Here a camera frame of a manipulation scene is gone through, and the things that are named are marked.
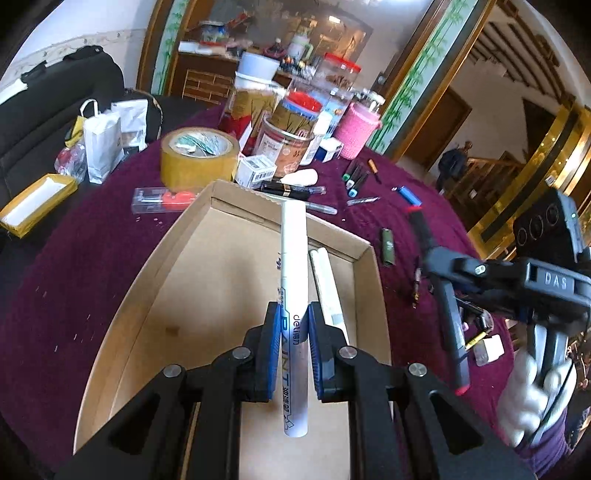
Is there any wooden door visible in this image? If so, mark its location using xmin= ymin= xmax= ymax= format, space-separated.
xmin=402 ymin=88 xmax=472 ymax=174

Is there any brown packing tape roll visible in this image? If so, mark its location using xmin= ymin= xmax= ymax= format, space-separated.
xmin=160 ymin=128 xmax=241 ymax=192

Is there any black gold pen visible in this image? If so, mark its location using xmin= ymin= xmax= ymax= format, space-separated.
xmin=260 ymin=180 xmax=312 ymax=200

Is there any metal tin can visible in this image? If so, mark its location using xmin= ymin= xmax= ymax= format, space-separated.
xmin=255 ymin=115 xmax=315 ymax=178

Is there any white oval eraser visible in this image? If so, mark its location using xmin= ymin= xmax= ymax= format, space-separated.
xmin=281 ymin=169 xmax=319 ymax=188

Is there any plastic bag with red items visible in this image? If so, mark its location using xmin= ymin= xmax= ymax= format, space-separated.
xmin=54 ymin=144 xmax=88 ymax=182

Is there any clear case with red parts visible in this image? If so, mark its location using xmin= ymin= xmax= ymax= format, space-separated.
xmin=131 ymin=187 xmax=201 ymax=215

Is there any blue rectangular pack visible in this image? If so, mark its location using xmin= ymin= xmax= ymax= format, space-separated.
xmin=392 ymin=185 xmax=423 ymax=206

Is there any gold jar with red lid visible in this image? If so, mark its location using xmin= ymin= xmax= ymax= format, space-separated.
xmin=272 ymin=91 xmax=323 ymax=134

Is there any green stick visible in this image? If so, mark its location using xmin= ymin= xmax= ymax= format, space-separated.
xmin=381 ymin=227 xmax=396 ymax=266

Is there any yellow handled craft knife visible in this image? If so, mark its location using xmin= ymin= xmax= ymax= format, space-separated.
xmin=464 ymin=330 xmax=490 ymax=352

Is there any white paper bag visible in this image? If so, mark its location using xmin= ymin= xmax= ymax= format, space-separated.
xmin=79 ymin=99 xmax=123 ymax=185

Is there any yellow cardboard tray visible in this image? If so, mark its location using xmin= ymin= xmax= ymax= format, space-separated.
xmin=0 ymin=174 xmax=78 ymax=238

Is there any tall white box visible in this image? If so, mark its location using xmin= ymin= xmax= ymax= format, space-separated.
xmin=302 ymin=113 xmax=333 ymax=164

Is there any clear plastic pen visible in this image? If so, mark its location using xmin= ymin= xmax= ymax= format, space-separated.
xmin=265 ymin=191 xmax=339 ymax=215

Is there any bamboo painted door frame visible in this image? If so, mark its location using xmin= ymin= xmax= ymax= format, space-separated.
xmin=369 ymin=0 xmax=467 ymax=155

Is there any black sofa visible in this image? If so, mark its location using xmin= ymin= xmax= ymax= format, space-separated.
xmin=0 ymin=46 xmax=164 ymax=195

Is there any cardboard box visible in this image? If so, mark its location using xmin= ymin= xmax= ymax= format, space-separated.
xmin=73 ymin=180 xmax=393 ymax=480

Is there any jar in pink knit sleeve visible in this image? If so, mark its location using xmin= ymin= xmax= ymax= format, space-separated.
xmin=333 ymin=90 xmax=386 ymax=160

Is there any wooden stair railing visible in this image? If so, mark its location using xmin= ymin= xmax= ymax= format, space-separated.
xmin=445 ymin=150 xmax=532 ymax=227

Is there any blue white carton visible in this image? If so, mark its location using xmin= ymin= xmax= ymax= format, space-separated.
xmin=321 ymin=88 xmax=354 ymax=138

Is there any person's right forearm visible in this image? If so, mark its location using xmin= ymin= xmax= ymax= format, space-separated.
xmin=515 ymin=406 xmax=583 ymax=477

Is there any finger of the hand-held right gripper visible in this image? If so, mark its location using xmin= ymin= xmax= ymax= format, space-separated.
xmin=438 ymin=281 xmax=472 ymax=398
xmin=407 ymin=207 xmax=485 ymax=280

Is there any white paint marker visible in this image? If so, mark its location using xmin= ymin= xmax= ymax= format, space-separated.
xmin=279 ymin=202 xmax=309 ymax=439

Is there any clear jar with red lid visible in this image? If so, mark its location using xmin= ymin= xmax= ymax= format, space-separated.
xmin=316 ymin=52 xmax=362 ymax=93

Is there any purple tablecloth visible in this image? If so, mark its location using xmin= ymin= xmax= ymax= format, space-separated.
xmin=0 ymin=95 xmax=518 ymax=480

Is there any small white barcode box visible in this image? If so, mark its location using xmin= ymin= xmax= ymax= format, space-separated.
xmin=235 ymin=154 xmax=277 ymax=189

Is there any white plastic tub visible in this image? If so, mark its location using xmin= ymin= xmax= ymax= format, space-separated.
xmin=235 ymin=52 xmax=281 ymax=89

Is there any wooden cabinet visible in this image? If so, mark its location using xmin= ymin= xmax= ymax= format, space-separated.
xmin=178 ymin=51 xmax=241 ymax=107

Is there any tall gold red jar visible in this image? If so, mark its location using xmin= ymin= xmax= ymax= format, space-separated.
xmin=219 ymin=83 xmax=288 ymax=155

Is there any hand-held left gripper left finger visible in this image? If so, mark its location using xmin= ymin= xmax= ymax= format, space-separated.
xmin=54 ymin=301 xmax=284 ymax=480

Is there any white foil pouch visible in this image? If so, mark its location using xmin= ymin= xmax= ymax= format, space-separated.
xmin=111 ymin=98 xmax=149 ymax=153

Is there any golden partition frame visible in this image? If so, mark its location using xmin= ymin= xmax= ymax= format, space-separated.
xmin=466 ymin=104 xmax=591 ymax=259

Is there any white marker pen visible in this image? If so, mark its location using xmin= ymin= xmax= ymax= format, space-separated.
xmin=308 ymin=248 xmax=351 ymax=344

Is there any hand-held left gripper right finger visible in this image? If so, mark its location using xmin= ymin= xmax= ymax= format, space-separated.
xmin=307 ymin=301 xmax=539 ymax=480

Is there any person's right hand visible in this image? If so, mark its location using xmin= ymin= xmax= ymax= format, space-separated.
xmin=501 ymin=352 xmax=578 ymax=447

